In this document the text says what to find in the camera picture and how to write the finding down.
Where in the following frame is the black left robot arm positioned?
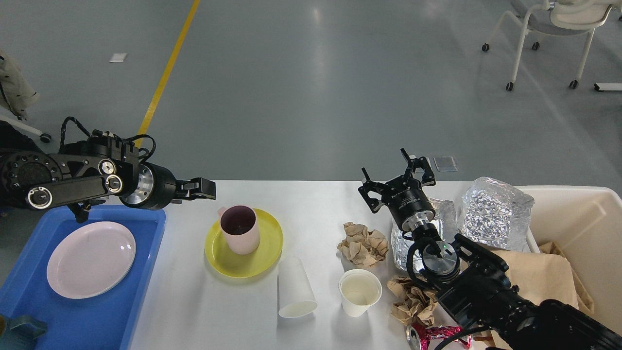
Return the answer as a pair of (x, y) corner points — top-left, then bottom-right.
(0, 117), (216, 222)

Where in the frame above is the crushed red can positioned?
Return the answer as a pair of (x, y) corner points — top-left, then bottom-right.
(406, 323), (462, 350)

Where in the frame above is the pink mug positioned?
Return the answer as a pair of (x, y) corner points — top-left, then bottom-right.
(218, 205), (260, 255)

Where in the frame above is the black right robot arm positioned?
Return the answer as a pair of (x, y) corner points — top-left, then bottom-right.
(359, 149), (622, 350)

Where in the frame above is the beige plastic bin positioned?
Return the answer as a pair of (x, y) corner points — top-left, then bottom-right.
(520, 186), (622, 333)

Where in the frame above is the crumpled brown paper ball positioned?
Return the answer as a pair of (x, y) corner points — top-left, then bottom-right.
(336, 222), (389, 267)

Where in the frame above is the person in dark clothes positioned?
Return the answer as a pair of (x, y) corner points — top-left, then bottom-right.
(0, 121), (42, 155)

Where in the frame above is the beige jacket on chair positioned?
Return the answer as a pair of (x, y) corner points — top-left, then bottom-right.
(0, 51), (40, 119)

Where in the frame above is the yellow plate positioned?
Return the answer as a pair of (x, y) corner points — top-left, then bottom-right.
(204, 208), (284, 278)

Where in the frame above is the dark green mug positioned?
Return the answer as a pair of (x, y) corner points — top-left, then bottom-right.
(0, 315), (48, 350)

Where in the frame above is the crumpled aluminium foil block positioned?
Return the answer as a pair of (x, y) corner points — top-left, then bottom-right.
(457, 177), (535, 252)

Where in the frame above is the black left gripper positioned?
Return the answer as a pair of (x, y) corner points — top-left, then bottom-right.
(120, 162), (216, 210)

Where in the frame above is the upright white paper cup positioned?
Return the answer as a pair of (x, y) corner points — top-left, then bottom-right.
(338, 269), (382, 317)

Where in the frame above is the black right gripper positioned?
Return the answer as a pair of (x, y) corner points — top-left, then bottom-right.
(359, 149), (436, 232)

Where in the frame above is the white chair leg with wheel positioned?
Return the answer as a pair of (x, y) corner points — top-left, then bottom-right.
(0, 115), (52, 143)

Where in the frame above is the aluminium foil tray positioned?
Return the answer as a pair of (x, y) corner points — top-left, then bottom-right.
(391, 198), (459, 273)

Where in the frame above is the crumpled brown paper lower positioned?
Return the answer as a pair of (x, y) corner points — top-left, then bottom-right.
(387, 277), (438, 327)

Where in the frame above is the white wheeled chair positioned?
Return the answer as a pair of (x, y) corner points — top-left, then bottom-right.
(482, 0), (621, 91)

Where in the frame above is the blue plastic tray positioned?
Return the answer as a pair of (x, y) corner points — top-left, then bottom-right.
(0, 205), (165, 350)

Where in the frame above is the lying white paper cup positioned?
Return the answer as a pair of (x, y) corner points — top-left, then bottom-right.
(278, 257), (318, 318)

